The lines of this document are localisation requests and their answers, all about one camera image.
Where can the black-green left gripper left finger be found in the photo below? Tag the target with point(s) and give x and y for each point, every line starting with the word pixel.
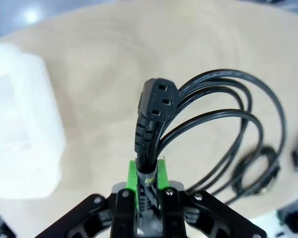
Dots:
pixel 132 173

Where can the clear plastic storage container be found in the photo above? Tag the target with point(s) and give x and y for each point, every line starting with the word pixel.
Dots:
pixel 22 119

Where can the black-green left gripper right finger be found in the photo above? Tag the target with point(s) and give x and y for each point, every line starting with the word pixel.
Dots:
pixel 163 173

